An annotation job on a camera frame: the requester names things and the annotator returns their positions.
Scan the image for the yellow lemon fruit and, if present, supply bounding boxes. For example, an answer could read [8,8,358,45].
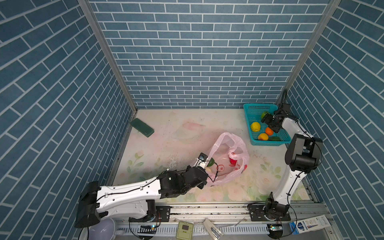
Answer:
[250,122,261,133]

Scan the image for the yellow orange mango fruit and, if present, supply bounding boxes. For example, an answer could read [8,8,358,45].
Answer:
[258,133,269,141]

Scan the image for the pink plastic bag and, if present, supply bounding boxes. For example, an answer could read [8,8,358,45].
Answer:
[205,133,250,187]

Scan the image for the green round fruit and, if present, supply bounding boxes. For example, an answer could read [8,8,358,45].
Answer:
[261,111,269,120]

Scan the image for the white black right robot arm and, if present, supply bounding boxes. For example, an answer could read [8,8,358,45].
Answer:
[262,103,324,221]

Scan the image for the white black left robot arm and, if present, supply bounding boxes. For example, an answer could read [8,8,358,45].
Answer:
[74,166,209,229]

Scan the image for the red fruit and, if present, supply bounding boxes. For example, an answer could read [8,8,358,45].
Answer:
[229,153,237,167]

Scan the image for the teal plastic basket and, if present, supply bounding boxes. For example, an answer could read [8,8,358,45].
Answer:
[243,103,292,147]

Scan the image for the green digital timer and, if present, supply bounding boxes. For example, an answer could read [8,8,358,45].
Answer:
[176,222,194,240]

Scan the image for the white small device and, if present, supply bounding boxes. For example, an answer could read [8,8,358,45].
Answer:
[203,219,224,240]

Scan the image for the green rectangular box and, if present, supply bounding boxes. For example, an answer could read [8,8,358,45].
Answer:
[130,118,155,138]

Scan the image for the white plastic bowl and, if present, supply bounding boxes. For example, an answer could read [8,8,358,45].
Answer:
[89,219,117,240]

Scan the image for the blue white paper box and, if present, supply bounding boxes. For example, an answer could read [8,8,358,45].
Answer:
[289,215,331,235]

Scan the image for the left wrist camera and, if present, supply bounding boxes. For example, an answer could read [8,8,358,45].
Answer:
[195,153,209,169]

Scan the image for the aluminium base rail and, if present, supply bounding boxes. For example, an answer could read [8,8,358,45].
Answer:
[156,201,332,224]

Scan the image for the grey aluminium corner post right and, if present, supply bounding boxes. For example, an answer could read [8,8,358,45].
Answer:
[275,0,341,105]

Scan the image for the grey aluminium corner post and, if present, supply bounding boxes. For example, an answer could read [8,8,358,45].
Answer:
[78,0,138,115]
[275,0,341,105]

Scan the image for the grey aluminium corner post left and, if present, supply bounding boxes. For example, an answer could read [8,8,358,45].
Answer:
[78,0,138,115]

